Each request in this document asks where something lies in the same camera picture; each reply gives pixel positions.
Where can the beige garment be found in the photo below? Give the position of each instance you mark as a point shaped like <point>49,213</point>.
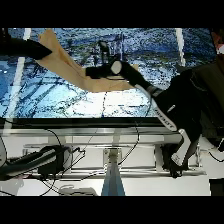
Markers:
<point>66,65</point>

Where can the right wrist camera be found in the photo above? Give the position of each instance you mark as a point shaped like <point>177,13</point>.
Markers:
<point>104,50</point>

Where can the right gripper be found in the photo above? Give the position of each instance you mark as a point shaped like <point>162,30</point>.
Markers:
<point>98,72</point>

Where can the black garment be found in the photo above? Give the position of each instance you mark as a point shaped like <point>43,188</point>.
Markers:
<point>210,100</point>

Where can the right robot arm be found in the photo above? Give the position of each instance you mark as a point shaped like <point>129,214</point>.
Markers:
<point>165,115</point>

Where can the silver frame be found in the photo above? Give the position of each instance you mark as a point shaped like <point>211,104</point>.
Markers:
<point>112,181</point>

